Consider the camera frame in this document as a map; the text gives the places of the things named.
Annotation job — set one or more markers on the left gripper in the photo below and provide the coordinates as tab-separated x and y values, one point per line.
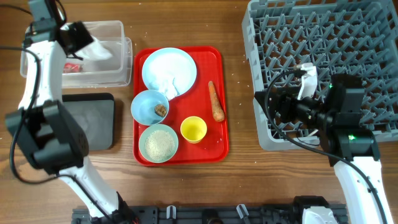
82	35

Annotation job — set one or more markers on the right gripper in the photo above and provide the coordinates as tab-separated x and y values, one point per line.
288	99

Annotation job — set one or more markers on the white napkin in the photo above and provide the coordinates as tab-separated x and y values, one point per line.
94	51

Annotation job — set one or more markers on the red snack wrapper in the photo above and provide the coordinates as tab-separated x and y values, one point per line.
72	68

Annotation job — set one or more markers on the orange carrot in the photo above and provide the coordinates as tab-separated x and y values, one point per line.
218	113

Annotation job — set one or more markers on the yellow cup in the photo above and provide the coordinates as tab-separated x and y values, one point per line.
193	129

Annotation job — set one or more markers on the light blue bowl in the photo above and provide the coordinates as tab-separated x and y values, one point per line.
143	107

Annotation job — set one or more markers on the brown food lump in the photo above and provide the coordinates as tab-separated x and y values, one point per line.
161	110

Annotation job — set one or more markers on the green bowl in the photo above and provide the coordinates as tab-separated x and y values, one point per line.
151	129

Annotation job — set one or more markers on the white rice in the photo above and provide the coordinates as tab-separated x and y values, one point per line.
159	145

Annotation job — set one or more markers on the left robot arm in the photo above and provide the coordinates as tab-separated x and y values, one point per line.
44	130

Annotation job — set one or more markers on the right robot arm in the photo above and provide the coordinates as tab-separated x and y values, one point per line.
352	150

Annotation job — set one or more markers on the grey dishwasher rack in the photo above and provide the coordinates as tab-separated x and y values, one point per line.
354	37

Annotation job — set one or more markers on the clear plastic bin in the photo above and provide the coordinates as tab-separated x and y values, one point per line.
113	72

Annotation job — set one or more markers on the red serving tray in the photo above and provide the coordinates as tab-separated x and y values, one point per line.
195	102

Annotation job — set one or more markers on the black tray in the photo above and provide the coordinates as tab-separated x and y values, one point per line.
95	113

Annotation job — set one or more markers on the large light blue plate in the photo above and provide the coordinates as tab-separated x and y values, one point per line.
170	71

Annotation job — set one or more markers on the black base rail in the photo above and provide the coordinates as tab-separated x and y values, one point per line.
259	215

